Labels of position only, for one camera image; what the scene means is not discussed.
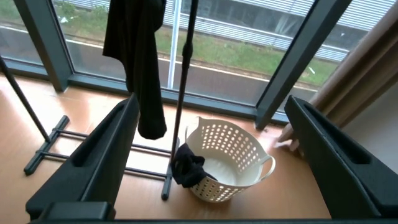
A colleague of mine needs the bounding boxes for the beige curtain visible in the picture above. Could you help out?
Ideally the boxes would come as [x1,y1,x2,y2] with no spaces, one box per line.
[275,1,398,153]

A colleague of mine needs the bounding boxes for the black shorts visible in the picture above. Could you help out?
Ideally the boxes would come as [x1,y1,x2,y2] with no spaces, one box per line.
[102,0,168,140]

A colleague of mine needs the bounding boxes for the white laundry basket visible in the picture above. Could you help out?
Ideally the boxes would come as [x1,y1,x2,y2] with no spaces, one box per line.
[185,116,277,203]

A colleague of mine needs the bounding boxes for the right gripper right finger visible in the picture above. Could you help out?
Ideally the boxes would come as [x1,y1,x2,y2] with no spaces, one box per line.
[284,95,398,220]

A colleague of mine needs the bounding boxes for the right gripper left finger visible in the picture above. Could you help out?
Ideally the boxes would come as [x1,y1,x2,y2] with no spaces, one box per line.
[25,93,141,221]

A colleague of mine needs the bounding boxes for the black garment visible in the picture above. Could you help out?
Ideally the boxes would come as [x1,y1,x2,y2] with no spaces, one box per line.
[170,142,218,189]

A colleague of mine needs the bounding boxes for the black clothes rack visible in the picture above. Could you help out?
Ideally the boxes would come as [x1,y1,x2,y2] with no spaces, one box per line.
[0,0,200,202]

